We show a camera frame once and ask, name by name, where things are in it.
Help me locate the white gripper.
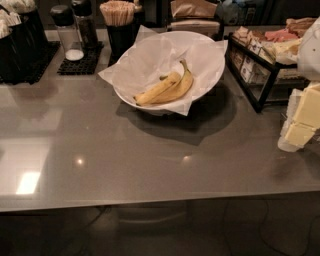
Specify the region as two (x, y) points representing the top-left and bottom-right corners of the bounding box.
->
(286, 17), (320, 130)

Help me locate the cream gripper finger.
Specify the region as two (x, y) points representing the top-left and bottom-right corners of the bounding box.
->
(278, 121), (315, 152)

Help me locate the yellow banana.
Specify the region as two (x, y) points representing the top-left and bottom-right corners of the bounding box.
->
(134, 71), (181, 105)
(136, 59), (193, 106)

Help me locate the white bowl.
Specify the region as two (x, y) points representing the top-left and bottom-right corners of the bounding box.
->
(112, 30), (227, 113)

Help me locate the black cup of stir sticks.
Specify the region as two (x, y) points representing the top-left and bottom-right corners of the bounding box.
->
(100, 0), (135, 58)

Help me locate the black rubber mat small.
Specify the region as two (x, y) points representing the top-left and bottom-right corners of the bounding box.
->
(57, 41), (104, 75)

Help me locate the pepper shaker black cap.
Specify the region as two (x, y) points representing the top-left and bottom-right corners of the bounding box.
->
(71, 0), (98, 49)

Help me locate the salt shaker black cap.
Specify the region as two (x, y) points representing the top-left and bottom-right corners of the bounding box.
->
(50, 5), (84, 61)

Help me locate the black rubber mat large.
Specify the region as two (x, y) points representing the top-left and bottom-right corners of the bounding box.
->
(0, 41), (60, 85)

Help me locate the black container of packets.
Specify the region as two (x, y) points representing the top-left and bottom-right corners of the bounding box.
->
(0, 0), (48, 81)

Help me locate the black wire condiment rack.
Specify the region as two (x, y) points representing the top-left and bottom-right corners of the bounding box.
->
(227, 17), (317, 112)

